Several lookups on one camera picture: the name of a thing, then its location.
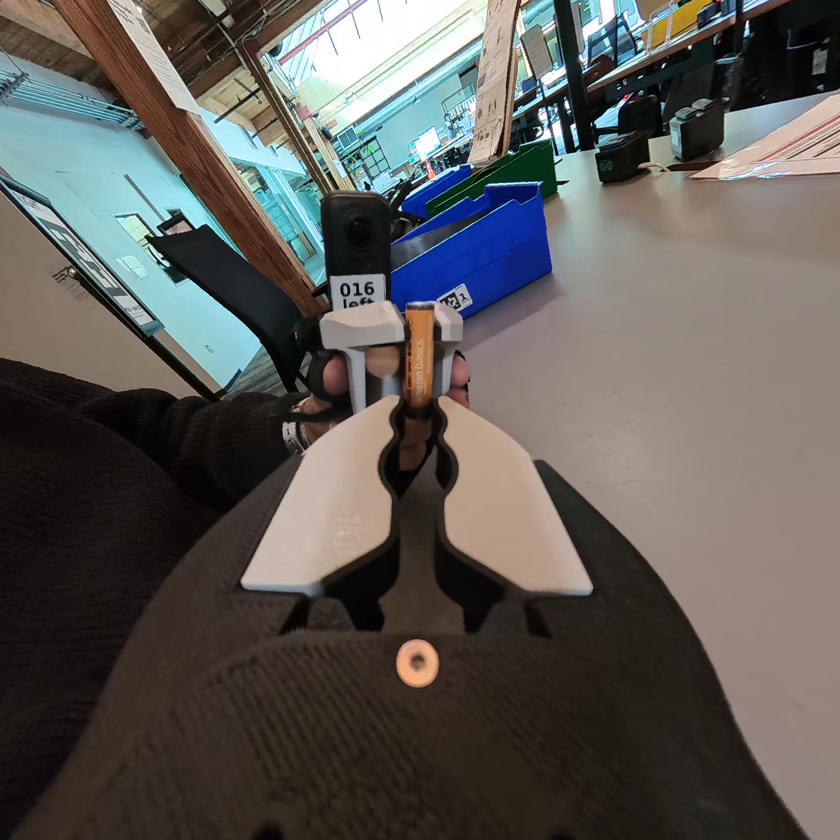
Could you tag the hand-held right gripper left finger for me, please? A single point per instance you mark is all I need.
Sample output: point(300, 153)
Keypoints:
point(328, 505)

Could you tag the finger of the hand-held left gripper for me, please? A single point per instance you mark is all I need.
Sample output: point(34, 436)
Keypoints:
point(449, 328)
point(361, 328)

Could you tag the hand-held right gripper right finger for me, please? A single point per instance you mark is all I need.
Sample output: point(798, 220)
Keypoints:
point(512, 505)

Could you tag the orange battery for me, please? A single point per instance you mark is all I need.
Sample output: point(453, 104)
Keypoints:
point(419, 355)

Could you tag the person's left forearm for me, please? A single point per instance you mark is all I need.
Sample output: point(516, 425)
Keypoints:
point(105, 591)

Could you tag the person's left hand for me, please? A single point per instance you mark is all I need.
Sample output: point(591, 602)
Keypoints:
point(383, 365)

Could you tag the metal wristwatch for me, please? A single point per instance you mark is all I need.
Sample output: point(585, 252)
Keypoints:
point(294, 437)

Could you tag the plain blue bin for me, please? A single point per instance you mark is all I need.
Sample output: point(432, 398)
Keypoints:
point(433, 190)

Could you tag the blue bin with sticker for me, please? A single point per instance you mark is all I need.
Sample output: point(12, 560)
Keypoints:
point(492, 250)

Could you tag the black office chair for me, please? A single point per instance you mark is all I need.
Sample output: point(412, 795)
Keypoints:
point(243, 282)

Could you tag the green storage bin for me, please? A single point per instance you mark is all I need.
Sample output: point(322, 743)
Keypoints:
point(512, 171)

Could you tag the brown cardboard board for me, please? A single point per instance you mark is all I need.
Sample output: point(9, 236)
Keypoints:
point(495, 79)

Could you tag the black metal pole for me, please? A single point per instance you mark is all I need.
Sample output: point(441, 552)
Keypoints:
point(574, 72)

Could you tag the white paper notice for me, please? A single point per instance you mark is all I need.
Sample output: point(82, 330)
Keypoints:
point(151, 53)

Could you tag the black framed floor sign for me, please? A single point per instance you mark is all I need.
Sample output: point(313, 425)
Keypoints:
point(79, 263)

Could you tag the printed paper sheets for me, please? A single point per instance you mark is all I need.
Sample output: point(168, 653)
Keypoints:
point(788, 145)

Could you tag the thick wooden post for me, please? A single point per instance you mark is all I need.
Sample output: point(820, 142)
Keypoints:
point(184, 118)

